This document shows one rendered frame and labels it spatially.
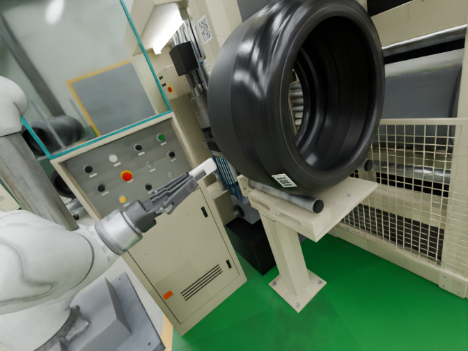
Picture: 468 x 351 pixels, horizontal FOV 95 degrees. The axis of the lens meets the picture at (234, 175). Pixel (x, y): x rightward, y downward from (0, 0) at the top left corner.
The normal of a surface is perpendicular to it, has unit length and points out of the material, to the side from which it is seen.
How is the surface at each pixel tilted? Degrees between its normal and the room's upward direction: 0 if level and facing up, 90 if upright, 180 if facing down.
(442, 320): 0
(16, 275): 95
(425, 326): 0
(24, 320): 84
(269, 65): 66
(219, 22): 90
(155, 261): 90
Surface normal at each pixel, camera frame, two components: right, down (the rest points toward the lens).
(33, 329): 0.65, 0.04
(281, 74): 0.36, 0.18
